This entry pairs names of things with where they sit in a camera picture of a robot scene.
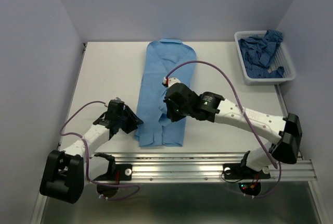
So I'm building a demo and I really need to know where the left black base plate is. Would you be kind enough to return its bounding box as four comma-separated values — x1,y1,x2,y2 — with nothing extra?
95,163,133,182

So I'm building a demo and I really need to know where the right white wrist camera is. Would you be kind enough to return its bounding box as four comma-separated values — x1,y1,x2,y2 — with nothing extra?
162,77,181,88

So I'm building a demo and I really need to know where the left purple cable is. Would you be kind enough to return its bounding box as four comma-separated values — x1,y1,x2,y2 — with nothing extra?
59,101,140,201

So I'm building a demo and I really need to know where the white plastic basket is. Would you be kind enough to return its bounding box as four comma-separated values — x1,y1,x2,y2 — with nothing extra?
234,30,296,85

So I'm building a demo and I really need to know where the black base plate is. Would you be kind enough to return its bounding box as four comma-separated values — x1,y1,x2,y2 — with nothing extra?
95,163,133,182
223,163,271,180

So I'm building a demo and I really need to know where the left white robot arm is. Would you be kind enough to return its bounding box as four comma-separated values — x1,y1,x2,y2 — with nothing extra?
39,99,143,204

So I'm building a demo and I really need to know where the light blue long sleeve shirt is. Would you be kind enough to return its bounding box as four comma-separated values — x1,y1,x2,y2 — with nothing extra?
134,39,197,147

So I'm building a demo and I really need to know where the aluminium mounting rail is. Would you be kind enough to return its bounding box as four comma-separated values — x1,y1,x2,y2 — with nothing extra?
41,152,318,184

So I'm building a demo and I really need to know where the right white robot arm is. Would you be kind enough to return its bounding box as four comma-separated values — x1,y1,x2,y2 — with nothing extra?
164,79,302,180

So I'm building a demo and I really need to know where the dark blue patterned shirt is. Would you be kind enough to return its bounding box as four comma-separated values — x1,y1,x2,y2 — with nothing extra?
238,30,284,79

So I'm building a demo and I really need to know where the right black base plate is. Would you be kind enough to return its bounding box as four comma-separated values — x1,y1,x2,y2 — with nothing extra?
223,163,271,180

